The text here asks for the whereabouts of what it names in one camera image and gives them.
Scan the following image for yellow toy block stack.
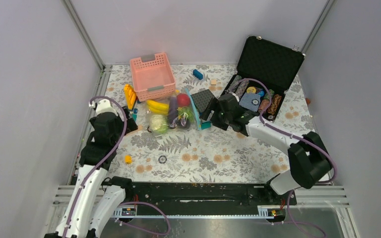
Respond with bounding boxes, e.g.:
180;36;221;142
124;84;137;110

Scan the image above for fake cauliflower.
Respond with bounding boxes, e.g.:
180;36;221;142
148;114;169;135

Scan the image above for small yellow toy piece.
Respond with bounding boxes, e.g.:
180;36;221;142
124;155;132;165

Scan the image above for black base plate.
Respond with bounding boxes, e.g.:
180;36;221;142
102;177;297;218

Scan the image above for purple fake eggplant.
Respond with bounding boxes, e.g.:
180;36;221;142
167;96;178;126

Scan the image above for clear zip top bag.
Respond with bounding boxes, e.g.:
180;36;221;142
145;88;202;136

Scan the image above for black poker chip case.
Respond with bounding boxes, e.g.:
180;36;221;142
221;36;306;121

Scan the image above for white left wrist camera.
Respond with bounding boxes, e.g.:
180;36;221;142
89;99;117;116

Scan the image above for pink plastic basket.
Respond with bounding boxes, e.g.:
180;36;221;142
129;52;176;102

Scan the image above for red fake apple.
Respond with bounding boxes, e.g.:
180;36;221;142
177;93;191;107

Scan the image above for grey lego baseplate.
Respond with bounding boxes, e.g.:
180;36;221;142
191;89;215;113

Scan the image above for blue toy brick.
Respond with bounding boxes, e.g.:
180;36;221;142
192;69;203;80

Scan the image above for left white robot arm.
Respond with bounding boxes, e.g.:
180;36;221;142
44;110;137;238

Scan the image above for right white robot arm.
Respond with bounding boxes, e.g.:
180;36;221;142
200;94;335;204

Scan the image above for green fake grapes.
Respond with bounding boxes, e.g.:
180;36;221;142
178;107;195;123

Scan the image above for yellow fake banana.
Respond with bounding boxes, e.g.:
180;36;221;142
146;100;169;116

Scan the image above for teal toy block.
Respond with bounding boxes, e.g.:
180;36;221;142
200;121;212;130

